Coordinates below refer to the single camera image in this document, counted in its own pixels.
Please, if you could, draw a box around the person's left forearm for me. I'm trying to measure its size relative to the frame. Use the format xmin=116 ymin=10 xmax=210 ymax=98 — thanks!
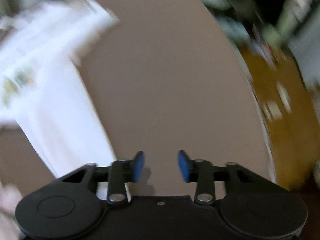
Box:
xmin=0 ymin=185 xmax=24 ymax=240

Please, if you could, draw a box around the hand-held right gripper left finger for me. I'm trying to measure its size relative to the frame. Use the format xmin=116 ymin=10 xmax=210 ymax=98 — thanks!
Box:
xmin=59 ymin=151 xmax=145 ymax=204

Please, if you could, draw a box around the mixed clutter pile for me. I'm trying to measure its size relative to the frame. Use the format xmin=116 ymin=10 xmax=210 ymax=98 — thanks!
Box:
xmin=195 ymin=0 xmax=320 ymax=63

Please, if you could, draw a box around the white paper scrap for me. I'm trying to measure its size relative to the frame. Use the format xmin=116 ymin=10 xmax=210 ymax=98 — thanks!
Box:
xmin=262 ymin=100 xmax=283 ymax=120
xmin=276 ymin=82 xmax=292 ymax=114

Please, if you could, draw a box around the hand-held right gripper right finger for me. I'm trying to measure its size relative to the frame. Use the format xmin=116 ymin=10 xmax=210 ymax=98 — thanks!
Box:
xmin=177 ymin=150 xmax=265 ymax=204

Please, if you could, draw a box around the white shirt green trim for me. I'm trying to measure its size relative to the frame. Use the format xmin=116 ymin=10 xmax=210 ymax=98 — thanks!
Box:
xmin=0 ymin=0 xmax=130 ymax=200

